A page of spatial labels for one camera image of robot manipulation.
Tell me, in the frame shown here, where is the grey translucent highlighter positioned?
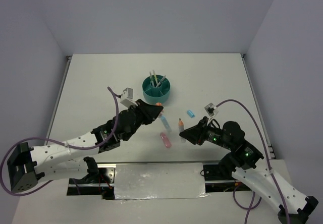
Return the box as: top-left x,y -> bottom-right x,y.
178,118 -> 186,143

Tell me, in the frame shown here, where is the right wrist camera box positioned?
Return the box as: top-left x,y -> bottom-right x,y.
204,103 -> 219,124

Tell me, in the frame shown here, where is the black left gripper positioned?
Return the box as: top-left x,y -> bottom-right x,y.
123,99 -> 164,141

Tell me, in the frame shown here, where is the pink capsule correction tape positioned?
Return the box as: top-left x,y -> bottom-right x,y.
160,132 -> 172,148

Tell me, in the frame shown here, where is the silver foil tape sheet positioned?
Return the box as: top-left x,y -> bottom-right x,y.
114,162 -> 207,200

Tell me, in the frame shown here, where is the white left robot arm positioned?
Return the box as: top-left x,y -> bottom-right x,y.
7,99 -> 164,196

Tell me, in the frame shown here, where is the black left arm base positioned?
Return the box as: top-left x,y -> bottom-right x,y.
67,157 -> 117,200

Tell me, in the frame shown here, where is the blue highlighter marker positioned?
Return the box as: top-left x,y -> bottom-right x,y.
160,115 -> 172,133

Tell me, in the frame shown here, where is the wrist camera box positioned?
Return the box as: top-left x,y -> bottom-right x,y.
204,103 -> 219,124
120,88 -> 136,108

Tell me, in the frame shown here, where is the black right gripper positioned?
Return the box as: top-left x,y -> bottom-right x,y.
179,116 -> 233,150

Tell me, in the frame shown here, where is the yellow gel pen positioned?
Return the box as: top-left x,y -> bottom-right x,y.
152,70 -> 158,87

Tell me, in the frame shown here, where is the teal round divided organizer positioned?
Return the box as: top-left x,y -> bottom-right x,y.
142,75 -> 171,104

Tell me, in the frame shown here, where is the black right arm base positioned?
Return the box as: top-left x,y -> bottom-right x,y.
200,162 -> 250,193

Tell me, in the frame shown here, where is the purple gel pen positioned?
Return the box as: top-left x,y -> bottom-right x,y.
156,75 -> 166,87

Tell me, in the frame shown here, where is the green gel pen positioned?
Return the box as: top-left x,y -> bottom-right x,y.
149,72 -> 155,87

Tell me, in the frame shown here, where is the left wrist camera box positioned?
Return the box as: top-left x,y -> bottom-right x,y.
120,88 -> 136,108

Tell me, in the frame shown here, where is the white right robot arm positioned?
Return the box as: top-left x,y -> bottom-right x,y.
179,117 -> 318,223

